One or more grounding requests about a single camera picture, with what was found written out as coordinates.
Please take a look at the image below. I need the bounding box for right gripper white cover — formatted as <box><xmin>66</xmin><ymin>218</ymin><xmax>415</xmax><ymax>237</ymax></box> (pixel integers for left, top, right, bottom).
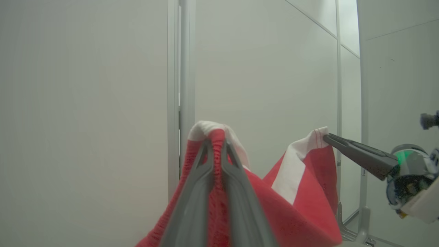
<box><xmin>323</xmin><ymin>134</ymin><xmax>439</xmax><ymax>223</ymax></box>

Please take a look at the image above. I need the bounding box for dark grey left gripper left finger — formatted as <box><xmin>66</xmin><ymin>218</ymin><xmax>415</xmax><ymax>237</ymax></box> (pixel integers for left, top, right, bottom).
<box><xmin>159</xmin><ymin>139</ymin><xmax>215</xmax><ymax>247</ymax></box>

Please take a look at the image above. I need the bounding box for grey corner partition post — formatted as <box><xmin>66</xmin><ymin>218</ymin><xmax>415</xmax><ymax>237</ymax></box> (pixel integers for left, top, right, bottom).
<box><xmin>335</xmin><ymin>0</ymin><xmax>376</xmax><ymax>247</ymax></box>

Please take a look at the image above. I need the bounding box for red white basketball jersey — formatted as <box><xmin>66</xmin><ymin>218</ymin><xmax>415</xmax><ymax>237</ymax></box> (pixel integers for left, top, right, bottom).
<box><xmin>135</xmin><ymin>120</ymin><xmax>343</xmax><ymax>247</ymax></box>

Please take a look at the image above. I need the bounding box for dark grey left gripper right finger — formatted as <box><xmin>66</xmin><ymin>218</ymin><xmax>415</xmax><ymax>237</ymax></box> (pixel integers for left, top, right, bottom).
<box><xmin>221</xmin><ymin>139</ymin><xmax>278</xmax><ymax>247</ymax></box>

